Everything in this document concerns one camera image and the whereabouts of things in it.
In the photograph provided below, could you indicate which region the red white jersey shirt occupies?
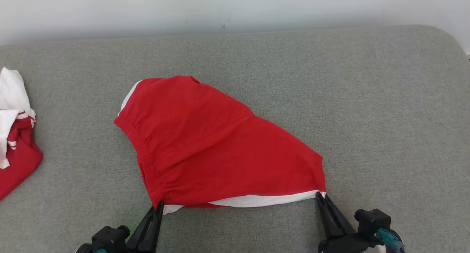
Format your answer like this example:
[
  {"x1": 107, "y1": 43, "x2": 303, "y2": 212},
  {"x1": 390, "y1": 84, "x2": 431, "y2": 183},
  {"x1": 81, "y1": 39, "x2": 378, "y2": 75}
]
[{"x1": 0, "y1": 68, "x2": 43, "y2": 201}]

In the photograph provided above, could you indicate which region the red shorts white trim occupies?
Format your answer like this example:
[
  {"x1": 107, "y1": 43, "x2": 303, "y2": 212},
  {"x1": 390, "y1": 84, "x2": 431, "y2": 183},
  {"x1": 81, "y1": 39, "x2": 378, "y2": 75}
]
[{"x1": 114, "y1": 75, "x2": 326, "y2": 215}]

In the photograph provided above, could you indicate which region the black cable teal plug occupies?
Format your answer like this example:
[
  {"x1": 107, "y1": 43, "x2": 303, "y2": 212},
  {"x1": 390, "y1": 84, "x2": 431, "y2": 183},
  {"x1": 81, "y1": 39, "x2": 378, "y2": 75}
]
[{"x1": 376, "y1": 228, "x2": 406, "y2": 253}]

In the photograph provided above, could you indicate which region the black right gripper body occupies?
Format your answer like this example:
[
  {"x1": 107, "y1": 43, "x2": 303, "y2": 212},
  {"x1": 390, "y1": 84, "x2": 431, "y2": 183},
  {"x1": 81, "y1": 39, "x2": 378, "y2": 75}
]
[{"x1": 318, "y1": 232, "x2": 383, "y2": 253}]

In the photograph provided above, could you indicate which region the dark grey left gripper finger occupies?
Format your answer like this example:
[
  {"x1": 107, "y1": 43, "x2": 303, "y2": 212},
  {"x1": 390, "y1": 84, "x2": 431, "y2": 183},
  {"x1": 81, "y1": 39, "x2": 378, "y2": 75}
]
[
  {"x1": 127, "y1": 205, "x2": 157, "y2": 253},
  {"x1": 145, "y1": 201, "x2": 165, "y2": 253}
]

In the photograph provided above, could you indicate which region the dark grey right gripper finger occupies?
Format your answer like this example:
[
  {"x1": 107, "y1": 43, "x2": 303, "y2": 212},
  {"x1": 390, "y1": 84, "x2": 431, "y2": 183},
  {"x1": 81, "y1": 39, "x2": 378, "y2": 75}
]
[
  {"x1": 316, "y1": 191, "x2": 340, "y2": 240},
  {"x1": 325, "y1": 195, "x2": 356, "y2": 239}
]

